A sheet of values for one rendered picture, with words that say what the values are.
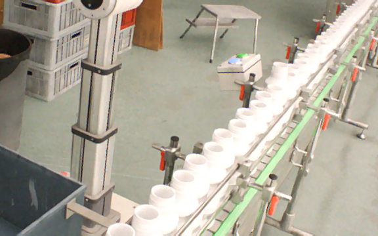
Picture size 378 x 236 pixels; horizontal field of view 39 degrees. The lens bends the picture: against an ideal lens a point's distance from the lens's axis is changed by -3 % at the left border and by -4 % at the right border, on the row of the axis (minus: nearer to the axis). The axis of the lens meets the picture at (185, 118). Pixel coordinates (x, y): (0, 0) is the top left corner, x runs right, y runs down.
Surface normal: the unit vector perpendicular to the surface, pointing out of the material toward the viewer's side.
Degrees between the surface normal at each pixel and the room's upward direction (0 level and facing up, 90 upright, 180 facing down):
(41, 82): 90
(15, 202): 90
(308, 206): 0
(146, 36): 98
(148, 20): 102
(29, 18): 90
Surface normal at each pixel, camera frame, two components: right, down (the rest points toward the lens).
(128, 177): 0.16, -0.88
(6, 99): 0.72, 0.47
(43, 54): -0.34, 0.38
